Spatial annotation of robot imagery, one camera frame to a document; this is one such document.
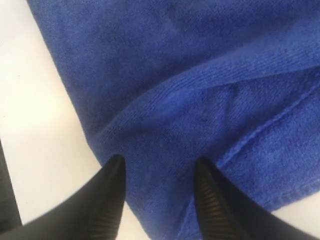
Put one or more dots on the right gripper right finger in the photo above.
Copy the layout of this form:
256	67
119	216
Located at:
225	213

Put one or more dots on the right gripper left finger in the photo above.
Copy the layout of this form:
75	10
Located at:
94	212

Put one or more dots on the blue microfiber towel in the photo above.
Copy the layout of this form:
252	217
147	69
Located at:
164	82

